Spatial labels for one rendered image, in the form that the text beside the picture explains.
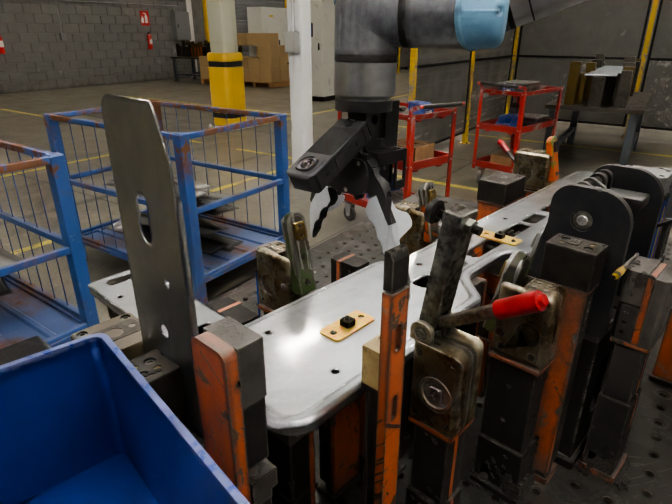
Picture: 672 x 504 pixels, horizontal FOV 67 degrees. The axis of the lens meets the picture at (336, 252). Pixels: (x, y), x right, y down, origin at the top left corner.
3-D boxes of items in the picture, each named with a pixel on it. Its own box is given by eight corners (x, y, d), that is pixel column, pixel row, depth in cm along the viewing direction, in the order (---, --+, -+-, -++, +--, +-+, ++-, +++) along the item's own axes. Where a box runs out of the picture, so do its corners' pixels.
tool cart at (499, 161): (508, 170, 556) (520, 76, 517) (548, 178, 525) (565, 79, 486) (465, 184, 505) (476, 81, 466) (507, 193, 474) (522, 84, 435)
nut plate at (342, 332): (356, 310, 77) (356, 304, 77) (376, 319, 75) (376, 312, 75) (317, 332, 72) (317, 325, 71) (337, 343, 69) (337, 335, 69)
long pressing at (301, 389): (569, 170, 160) (570, 166, 159) (649, 184, 146) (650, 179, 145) (177, 360, 68) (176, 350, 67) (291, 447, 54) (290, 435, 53)
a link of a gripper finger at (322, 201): (336, 229, 77) (365, 188, 71) (308, 239, 73) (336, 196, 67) (324, 214, 78) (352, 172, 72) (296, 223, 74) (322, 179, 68)
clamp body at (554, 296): (483, 450, 92) (512, 262, 77) (546, 485, 85) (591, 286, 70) (456, 480, 86) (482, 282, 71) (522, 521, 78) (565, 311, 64)
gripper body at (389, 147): (406, 192, 68) (412, 99, 64) (365, 205, 63) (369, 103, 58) (363, 181, 73) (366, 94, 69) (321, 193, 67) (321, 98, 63)
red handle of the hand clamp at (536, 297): (433, 311, 64) (549, 282, 52) (440, 327, 64) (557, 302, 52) (414, 323, 61) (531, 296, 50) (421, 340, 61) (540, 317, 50)
